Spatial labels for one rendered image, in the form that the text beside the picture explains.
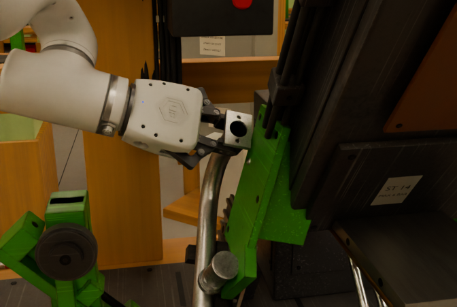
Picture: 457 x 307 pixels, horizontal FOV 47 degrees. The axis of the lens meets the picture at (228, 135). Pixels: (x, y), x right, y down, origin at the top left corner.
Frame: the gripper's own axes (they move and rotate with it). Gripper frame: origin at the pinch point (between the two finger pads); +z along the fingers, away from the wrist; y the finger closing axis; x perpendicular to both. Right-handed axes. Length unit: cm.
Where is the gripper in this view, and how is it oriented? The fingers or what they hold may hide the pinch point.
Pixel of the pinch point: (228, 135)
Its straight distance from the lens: 77.7
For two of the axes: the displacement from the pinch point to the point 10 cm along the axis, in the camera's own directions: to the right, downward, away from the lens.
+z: 9.3, 2.4, 2.9
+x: -3.6, 4.2, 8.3
